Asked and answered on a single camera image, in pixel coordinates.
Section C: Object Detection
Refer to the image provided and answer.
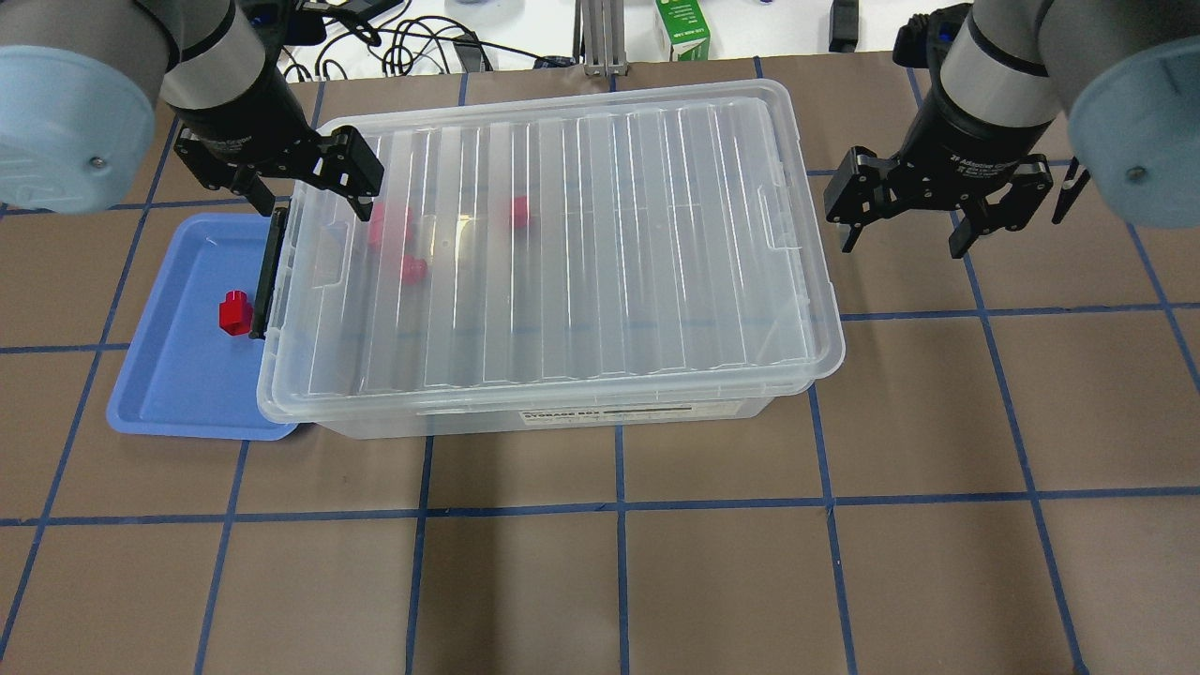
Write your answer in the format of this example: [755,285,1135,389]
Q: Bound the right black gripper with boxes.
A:
[824,98,1051,259]

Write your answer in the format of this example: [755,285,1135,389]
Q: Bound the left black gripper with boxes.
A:
[174,89,384,222]

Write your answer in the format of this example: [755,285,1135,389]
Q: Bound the red block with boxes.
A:
[398,255,430,287]
[366,203,418,249]
[509,195,532,232]
[218,289,254,338]

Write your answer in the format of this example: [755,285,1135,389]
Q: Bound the clear plastic box lid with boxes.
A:
[257,80,846,424]

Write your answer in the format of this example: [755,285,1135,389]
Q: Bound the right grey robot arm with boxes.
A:
[824,1,1199,258]

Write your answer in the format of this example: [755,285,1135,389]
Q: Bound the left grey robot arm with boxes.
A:
[1,1,384,219]

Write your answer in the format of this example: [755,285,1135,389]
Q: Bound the clear plastic storage box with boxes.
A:
[314,380,815,440]

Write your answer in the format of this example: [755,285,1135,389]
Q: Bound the black power adapter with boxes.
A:
[828,0,860,53]

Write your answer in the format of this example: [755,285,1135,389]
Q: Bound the blue plastic tray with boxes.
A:
[106,213,298,442]

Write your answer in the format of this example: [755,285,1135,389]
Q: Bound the green white carton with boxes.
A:
[652,0,713,62]

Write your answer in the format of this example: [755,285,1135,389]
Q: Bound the black box latch handle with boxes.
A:
[248,207,289,340]

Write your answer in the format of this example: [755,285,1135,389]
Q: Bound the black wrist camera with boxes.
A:
[892,2,971,71]

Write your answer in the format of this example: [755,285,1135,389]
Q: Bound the black cables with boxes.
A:
[281,0,582,83]

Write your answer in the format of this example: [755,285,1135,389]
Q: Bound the aluminium frame post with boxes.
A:
[574,0,629,77]

